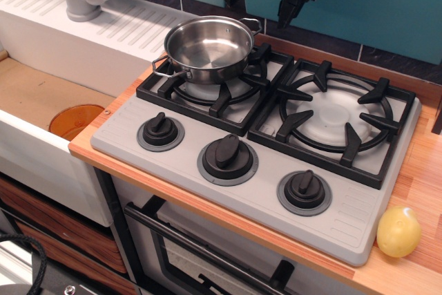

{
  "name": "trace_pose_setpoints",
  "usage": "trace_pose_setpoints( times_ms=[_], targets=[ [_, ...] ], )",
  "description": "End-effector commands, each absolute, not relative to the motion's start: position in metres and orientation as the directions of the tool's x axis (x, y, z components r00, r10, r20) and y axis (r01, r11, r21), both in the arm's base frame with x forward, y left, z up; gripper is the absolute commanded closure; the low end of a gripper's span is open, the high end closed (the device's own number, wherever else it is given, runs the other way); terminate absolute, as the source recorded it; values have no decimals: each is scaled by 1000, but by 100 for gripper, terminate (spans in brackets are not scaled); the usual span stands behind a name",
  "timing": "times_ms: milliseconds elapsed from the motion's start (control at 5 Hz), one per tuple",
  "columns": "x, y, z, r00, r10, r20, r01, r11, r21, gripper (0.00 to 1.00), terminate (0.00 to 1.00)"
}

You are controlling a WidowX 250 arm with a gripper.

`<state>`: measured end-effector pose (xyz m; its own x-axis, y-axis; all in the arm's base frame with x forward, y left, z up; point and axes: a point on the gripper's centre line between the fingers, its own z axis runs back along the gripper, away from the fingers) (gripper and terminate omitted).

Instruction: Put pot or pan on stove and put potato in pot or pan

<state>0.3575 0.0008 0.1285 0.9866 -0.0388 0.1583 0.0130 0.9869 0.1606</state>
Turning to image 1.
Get black right burner grate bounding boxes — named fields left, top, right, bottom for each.
left=248, top=59, right=421, bottom=189

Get black right stove knob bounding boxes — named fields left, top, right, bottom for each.
left=277, top=170, right=332, bottom=217

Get stainless steel pot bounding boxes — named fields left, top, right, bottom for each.
left=152, top=15, right=262, bottom=84

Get orange sink drain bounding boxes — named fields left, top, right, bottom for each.
left=49, top=104, right=104, bottom=141

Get black braided cable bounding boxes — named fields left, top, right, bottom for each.
left=0, top=234, right=48, bottom=295

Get oven door with black handle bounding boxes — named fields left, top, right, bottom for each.
left=124, top=196, right=359, bottom=294

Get wooden drawer fronts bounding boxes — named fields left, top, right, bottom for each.
left=1, top=173, right=137, bottom=294

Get black left stove knob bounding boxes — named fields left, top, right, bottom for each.
left=137, top=112, right=185, bottom=153

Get black middle stove knob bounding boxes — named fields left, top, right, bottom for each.
left=197, top=134, right=259, bottom=187

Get teal right wall panel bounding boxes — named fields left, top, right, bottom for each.
left=245, top=0, right=441, bottom=65

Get white toy sink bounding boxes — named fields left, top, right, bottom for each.
left=1, top=0, right=190, bottom=227

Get grey toy stove top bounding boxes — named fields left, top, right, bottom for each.
left=90, top=44, right=423, bottom=267

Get yellow plastic potato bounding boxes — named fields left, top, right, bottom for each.
left=376, top=206, right=421, bottom=258

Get black stove knob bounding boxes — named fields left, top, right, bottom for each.
left=197, top=134, right=259, bottom=187
left=277, top=170, right=332, bottom=217
left=137, top=112, right=185, bottom=153

